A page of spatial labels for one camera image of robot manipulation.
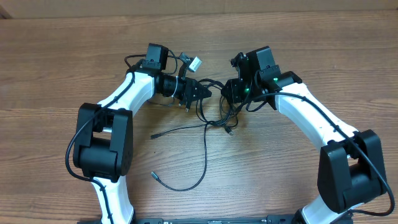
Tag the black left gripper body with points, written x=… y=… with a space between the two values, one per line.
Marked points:
x=189 y=84

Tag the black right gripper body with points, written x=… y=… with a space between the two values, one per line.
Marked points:
x=232 y=90

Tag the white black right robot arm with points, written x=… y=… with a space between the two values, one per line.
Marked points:
x=351 y=171

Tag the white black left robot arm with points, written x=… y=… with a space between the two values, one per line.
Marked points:
x=100 y=152

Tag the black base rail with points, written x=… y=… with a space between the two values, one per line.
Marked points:
x=217 y=220

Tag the cardboard back wall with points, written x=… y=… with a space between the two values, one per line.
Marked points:
x=34 y=9

